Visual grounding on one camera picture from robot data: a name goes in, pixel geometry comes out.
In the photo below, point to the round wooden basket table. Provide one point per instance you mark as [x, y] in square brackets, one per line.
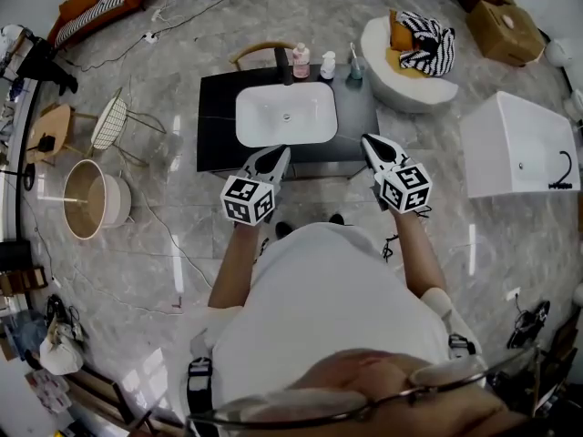
[98, 198]

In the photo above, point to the black sink counter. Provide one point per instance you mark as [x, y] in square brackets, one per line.
[216, 121]

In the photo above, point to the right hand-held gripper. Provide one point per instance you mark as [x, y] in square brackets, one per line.
[405, 185]

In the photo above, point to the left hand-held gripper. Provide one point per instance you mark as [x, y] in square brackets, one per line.
[248, 198]

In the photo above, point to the yellow seat cushion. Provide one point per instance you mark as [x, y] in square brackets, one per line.
[396, 59]

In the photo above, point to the person's right forearm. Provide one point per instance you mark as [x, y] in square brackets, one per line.
[416, 253]

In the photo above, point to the white pump bottle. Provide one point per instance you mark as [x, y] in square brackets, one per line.
[327, 66]

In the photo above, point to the orange cushion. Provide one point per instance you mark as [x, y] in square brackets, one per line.
[399, 34]

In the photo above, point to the blue cup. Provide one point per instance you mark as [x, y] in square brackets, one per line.
[357, 70]

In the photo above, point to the person's left forearm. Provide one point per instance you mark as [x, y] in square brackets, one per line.
[232, 267]

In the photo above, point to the white round lounge chair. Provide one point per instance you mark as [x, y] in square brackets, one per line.
[410, 94]

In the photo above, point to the white round appliance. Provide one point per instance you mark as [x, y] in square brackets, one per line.
[558, 53]

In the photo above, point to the person's white shirt torso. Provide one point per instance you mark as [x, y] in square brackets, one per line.
[328, 298]

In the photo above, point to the person's black shoe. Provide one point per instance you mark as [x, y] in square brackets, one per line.
[283, 229]
[337, 219]

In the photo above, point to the large cardboard box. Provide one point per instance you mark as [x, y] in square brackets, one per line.
[505, 32]

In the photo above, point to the black bathtub faucet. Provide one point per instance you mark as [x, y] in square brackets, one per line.
[565, 173]

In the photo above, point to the pink bottle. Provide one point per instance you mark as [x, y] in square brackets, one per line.
[300, 62]

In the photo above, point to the black white striped blanket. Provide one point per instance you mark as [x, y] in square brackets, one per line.
[430, 48]

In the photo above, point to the small wooden side table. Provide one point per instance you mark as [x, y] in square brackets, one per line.
[52, 125]

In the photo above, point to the white power strip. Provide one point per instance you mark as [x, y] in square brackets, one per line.
[150, 37]

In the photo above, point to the wooden curved-back chair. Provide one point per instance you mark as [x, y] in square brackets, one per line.
[255, 49]

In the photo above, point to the black box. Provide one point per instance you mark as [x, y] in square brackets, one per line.
[16, 255]

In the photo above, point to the white sink basin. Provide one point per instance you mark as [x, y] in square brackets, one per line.
[287, 114]

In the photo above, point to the small black object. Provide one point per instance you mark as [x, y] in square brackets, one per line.
[46, 143]

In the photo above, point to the thin-rimmed eyeglasses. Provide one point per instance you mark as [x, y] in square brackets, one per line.
[319, 405]

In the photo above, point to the white plastic bag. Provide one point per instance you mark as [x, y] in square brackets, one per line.
[59, 353]

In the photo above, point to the white toothbrush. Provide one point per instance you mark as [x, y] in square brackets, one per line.
[353, 50]

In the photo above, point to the person's face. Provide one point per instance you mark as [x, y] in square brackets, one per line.
[410, 403]

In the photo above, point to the white bathtub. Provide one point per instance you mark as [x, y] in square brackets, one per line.
[510, 148]

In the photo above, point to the striped sofa cushion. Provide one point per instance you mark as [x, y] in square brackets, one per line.
[91, 14]

